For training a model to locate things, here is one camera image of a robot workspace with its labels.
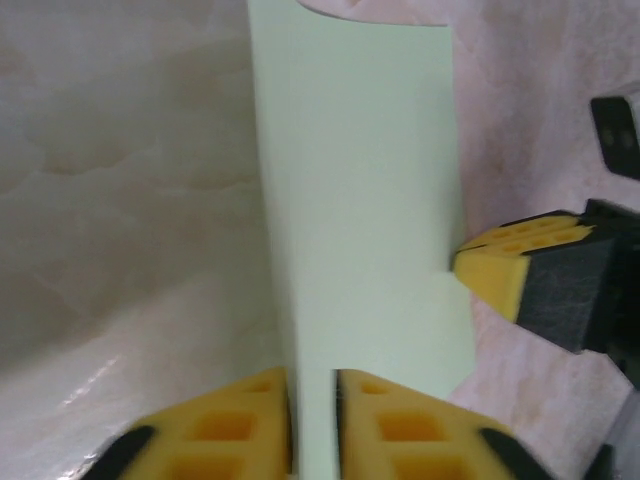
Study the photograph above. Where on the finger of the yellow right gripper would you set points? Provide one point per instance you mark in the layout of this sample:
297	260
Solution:
500	285
535	227

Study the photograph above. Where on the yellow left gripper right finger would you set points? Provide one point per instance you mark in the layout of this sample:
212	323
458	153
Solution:
415	435

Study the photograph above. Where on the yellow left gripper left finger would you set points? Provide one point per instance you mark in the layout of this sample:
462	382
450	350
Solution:
210	435

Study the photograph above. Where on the light green paper sheet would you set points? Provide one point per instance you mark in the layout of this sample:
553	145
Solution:
360	200

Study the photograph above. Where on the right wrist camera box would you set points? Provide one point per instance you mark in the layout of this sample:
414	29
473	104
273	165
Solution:
620	140

